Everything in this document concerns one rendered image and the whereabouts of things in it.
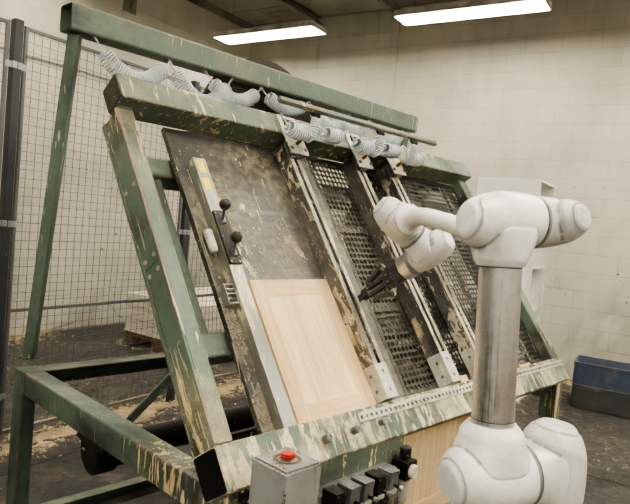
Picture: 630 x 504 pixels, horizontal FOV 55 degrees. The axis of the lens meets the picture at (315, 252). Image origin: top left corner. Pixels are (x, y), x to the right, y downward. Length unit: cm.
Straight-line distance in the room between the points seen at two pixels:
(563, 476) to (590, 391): 453
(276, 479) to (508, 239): 76
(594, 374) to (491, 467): 466
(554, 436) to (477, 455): 22
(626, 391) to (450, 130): 353
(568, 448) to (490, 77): 630
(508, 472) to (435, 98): 657
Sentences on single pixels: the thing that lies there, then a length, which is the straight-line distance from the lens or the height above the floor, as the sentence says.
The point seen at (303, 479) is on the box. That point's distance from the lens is 147.
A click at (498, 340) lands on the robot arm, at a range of 147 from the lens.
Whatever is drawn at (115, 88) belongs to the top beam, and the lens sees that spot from 208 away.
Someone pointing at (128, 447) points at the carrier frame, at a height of 76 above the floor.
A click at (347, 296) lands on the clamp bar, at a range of 216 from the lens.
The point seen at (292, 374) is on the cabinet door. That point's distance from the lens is 189.
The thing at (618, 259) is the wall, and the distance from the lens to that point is 705.
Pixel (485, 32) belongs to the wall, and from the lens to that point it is 778.
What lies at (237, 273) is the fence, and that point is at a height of 131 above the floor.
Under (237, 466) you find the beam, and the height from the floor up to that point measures 86.
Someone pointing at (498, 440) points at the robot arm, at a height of 104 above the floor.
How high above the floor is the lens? 150
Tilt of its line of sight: 3 degrees down
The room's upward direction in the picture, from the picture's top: 5 degrees clockwise
